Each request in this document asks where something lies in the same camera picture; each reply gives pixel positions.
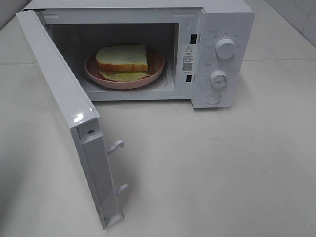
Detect white lower timer knob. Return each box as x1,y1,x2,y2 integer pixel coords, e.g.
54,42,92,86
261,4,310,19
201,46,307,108
209,70,228,88

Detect white microwave oven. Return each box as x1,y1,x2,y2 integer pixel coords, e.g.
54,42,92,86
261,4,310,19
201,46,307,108
21,0,255,108

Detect white upper microwave knob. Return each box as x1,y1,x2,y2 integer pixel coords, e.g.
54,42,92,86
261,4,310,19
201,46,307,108
215,37,236,59

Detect yellow egg sheet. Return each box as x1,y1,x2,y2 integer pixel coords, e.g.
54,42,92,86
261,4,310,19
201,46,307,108
98,70,150,82

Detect pink round plate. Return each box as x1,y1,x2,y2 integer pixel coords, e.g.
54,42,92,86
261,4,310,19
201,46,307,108
84,47,165,90

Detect round door release button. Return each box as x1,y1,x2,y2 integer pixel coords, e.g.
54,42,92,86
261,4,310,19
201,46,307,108
206,92,221,105

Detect white microwave door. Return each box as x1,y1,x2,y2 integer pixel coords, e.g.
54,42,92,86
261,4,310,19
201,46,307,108
16,10,129,229

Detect white warning label sticker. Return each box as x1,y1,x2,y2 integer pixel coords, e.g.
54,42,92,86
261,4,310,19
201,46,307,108
181,44,196,73

